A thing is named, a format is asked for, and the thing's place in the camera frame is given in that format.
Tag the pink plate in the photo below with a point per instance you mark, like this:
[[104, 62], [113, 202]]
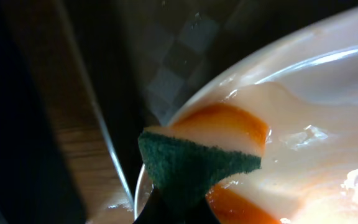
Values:
[[294, 103]]

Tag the orange green sponge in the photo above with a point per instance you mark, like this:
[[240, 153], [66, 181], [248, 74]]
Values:
[[186, 159]]

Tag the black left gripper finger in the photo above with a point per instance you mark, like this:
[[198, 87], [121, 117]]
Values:
[[157, 212]]

